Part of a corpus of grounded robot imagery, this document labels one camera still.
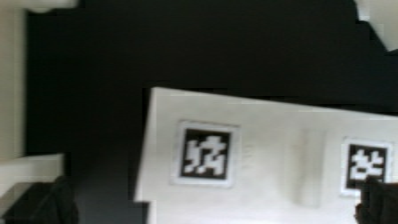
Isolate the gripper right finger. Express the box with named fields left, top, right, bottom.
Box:
left=355, top=177, right=398, bottom=224

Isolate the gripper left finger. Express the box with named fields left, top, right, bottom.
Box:
left=0, top=176, right=78, bottom=224

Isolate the small white cabinet door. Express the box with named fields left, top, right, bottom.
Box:
left=135, top=88, right=398, bottom=224

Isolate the white cabinet box body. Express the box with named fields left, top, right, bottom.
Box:
left=353, top=0, right=398, bottom=51

